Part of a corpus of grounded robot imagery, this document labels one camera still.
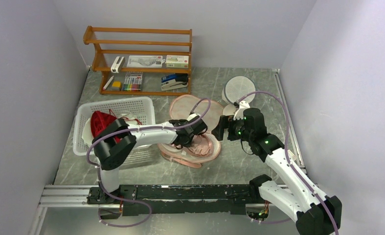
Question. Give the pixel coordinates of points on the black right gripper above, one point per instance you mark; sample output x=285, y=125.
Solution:
x=226, y=122

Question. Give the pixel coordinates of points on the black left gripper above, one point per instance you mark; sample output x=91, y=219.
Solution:
x=186, y=138

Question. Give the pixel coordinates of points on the floral peach laundry bag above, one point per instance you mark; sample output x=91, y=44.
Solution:
x=180, y=108

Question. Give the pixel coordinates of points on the pink satin bra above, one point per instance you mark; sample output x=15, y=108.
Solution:
x=201, y=146

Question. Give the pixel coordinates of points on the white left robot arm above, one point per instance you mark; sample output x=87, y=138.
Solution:
x=112, y=146

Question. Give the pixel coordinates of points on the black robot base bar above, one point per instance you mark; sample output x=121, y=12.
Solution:
x=132, y=200

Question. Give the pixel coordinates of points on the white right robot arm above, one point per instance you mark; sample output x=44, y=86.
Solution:
x=310, y=208

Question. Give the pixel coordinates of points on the beige round laundry bag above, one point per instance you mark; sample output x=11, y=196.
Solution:
x=229, y=109

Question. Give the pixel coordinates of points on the white round mesh laundry bag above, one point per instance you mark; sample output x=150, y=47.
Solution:
x=237, y=87

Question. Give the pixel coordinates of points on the red bra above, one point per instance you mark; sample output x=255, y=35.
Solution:
x=99, y=121

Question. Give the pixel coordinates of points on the blue black stapler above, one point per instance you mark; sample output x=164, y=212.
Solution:
x=174, y=81

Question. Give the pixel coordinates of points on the white plastic basket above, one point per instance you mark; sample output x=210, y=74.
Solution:
x=141, y=107

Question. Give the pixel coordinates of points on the white green box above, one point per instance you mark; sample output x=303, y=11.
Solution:
x=177, y=61

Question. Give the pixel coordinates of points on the coloured marker pen set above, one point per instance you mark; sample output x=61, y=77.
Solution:
x=133, y=82

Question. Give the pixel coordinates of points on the clear plastic package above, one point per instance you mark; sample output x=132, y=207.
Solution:
x=145, y=61

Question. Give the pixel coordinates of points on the yellow sticky note block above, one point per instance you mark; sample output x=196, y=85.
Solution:
x=116, y=86

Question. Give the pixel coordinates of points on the white marker pen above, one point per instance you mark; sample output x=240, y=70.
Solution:
x=108, y=83

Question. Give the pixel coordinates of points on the white handheld device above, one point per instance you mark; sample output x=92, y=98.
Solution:
x=117, y=64

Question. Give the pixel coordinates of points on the orange wooden shelf rack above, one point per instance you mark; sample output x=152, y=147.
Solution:
x=109, y=41

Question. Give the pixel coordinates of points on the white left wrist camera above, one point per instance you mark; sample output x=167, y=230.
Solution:
x=194, y=117

